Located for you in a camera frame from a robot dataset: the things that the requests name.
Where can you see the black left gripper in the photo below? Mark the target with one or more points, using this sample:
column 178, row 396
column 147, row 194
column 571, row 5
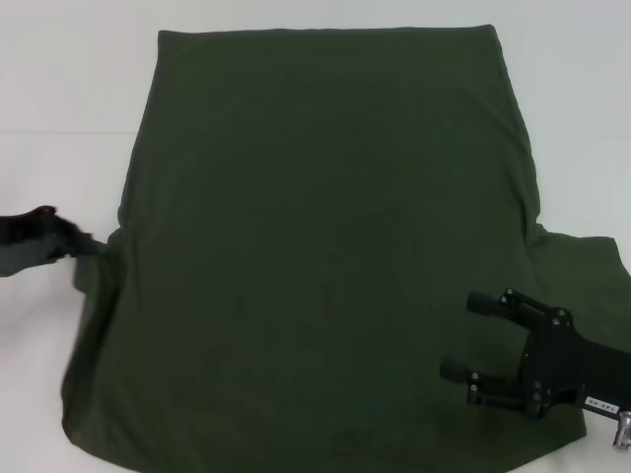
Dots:
column 15, row 229

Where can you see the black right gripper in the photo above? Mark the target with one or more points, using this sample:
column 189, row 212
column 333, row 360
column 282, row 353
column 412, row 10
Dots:
column 562, row 369

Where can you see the dark green t-shirt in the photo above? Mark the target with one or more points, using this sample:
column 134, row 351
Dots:
column 320, row 197

